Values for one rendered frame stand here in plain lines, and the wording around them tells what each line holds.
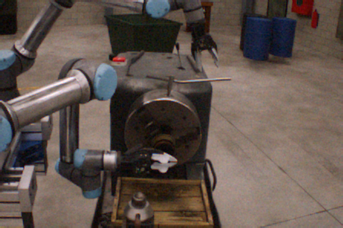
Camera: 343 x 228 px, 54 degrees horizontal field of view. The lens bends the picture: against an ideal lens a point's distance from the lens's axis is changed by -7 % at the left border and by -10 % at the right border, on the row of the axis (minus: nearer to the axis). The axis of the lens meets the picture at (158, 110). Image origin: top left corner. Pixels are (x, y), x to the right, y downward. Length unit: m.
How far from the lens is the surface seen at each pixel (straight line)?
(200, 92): 1.59
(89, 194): 1.35
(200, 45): 1.40
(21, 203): 1.14
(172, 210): 1.38
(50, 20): 1.53
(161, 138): 1.37
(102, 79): 1.13
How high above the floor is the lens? 1.73
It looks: 22 degrees down
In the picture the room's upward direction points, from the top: 3 degrees clockwise
